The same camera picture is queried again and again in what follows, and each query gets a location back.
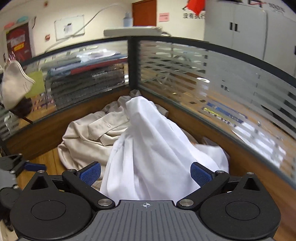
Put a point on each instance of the beige canvas tote bag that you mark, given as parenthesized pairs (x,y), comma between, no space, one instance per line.
(15,85)

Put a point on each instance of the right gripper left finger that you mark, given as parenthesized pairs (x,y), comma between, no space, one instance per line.
(80,183)

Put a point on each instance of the beige satin shirt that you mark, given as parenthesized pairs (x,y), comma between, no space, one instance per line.
(92,137)

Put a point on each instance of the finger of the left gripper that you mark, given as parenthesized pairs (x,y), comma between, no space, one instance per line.
(33,167)

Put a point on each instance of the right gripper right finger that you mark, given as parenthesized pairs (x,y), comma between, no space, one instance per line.
(210,183)

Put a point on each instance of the grey metal cabinet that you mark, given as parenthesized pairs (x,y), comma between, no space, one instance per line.
(263,29)

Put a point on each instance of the white dress shirt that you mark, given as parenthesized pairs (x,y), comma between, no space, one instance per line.
(151,160)

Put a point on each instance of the glass desk partition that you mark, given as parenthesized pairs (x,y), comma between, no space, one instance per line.
(244,97)

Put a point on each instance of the brown wooden door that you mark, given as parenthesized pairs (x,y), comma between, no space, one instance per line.
(144,13)

